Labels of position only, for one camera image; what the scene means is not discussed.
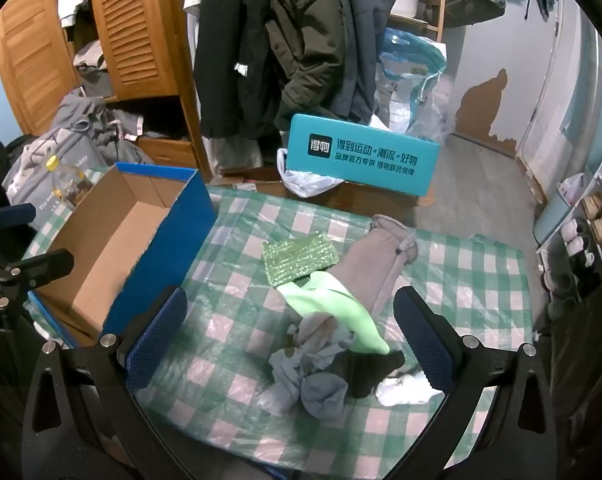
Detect grey fleece pants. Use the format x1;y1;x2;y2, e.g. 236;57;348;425
281;214;419;331

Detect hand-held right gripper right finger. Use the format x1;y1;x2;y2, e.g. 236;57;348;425
392;286;552;480

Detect white sock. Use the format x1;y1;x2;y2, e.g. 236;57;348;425
376;372;444;407

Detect spotted pale cloth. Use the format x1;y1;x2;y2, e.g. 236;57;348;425
268;327;354;401

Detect green checkered tablecloth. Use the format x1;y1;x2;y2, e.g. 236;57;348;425
23;167;534;476

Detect dark grey jacket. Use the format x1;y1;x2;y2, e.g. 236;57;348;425
331;0;397;121

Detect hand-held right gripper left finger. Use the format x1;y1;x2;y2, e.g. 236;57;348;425
21;285;189;480

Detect yellow capped bottle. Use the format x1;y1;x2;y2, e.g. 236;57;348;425
46;156;96;206

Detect green glitter cloth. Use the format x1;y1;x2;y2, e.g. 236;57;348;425
262;231;341;288

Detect black coat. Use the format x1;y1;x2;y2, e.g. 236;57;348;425
193;0;302;141

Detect grey clothes pile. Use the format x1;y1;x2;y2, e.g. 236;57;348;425
73;40;112;98

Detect white plastic bag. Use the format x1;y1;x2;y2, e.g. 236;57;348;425
276;148;347;198

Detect clear plastic bag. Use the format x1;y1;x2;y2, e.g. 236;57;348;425
373;27;454;143

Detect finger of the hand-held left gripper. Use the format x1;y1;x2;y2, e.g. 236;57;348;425
0;203;36;233
0;248;76;311

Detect white shoe rack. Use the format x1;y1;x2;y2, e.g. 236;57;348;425
536;135;602;311

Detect blue cardboard box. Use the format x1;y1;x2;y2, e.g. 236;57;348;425
26;162;217;348

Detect wooden shelf rack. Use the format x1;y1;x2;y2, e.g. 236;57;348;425
386;0;447;43

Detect black sock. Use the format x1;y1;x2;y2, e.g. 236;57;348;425
331;350;406;401

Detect blue grey sock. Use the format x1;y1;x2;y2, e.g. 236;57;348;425
301;374;351;421

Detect grey hoodie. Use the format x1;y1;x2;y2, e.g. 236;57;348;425
51;87;146;161

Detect teal box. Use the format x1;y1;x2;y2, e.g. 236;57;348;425
285;113;441;197

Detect grey tote bag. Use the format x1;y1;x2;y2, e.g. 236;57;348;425
3;127;106;231

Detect wooden wardrobe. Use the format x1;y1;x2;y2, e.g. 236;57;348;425
0;0;214;181

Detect olive green jacket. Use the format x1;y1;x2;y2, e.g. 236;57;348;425
268;0;362;131

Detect light green cloth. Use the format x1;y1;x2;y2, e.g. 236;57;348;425
276;271;389;356

